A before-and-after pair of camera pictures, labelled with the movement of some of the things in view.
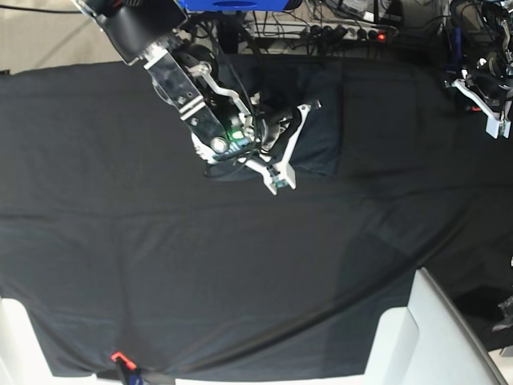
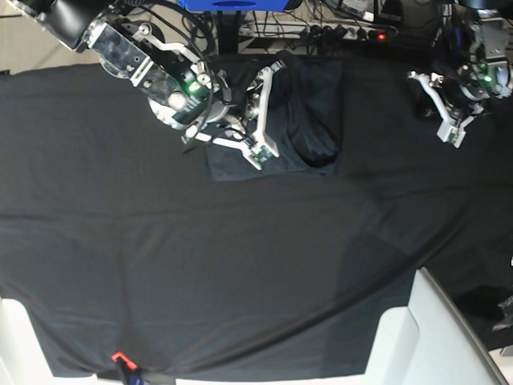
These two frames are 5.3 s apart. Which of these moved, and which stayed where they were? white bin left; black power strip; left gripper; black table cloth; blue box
Moved: left gripper
Stayed: blue box; black table cloth; white bin left; black power strip
